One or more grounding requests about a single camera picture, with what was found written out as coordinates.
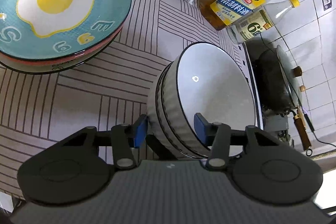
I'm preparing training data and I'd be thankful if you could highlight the white ribbed bowl black rim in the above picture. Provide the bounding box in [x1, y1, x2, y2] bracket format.
[161, 42, 257, 158]

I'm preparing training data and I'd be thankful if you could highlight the teal fried egg plate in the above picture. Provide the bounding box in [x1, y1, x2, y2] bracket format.
[1, 0, 131, 61]

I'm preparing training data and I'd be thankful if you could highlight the black wok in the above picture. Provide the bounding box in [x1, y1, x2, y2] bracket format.
[252, 49, 290, 117]

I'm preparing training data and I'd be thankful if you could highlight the wooden spatula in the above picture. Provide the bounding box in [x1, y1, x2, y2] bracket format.
[292, 106, 313, 157]

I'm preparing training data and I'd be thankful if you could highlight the striped table mat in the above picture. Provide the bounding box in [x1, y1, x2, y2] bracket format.
[0, 0, 264, 200]

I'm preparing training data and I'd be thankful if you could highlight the glass wok lid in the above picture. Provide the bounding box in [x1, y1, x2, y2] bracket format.
[276, 45, 302, 109]

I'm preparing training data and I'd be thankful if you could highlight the white vinegar bottle yellow cap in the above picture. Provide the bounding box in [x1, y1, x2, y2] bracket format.
[227, 0, 299, 44]

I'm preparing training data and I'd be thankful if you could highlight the black power cable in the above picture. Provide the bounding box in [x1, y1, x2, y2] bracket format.
[216, 0, 336, 148]

